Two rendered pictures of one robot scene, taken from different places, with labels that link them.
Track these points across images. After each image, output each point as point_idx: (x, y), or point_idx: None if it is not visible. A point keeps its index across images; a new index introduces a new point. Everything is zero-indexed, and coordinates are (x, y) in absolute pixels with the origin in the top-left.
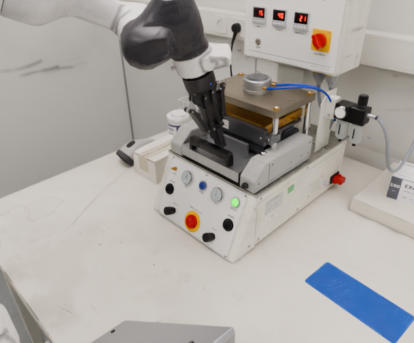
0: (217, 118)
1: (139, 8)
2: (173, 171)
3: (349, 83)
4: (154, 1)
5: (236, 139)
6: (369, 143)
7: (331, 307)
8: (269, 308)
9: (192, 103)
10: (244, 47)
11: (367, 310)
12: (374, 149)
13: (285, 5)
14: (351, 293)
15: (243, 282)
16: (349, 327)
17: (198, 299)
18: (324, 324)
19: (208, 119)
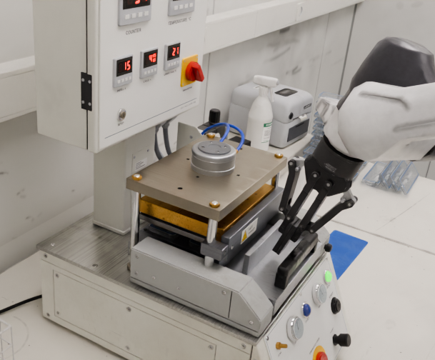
0: (302, 206)
1: (396, 86)
2: (277, 353)
3: (38, 137)
4: (432, 59)
5: (271, 228)
6: (75, 196)
7: (357, 267)
8: (387, 302)
9: (349, 188)
10: (96, 138)
11: (345, 249)
12: (81, 199)
13: (153, 41)
14: (332, 255)
15: (368, 322)
16: (370, 259)
17: (418, 354)
18: (377, 271)
19: (318, 208)
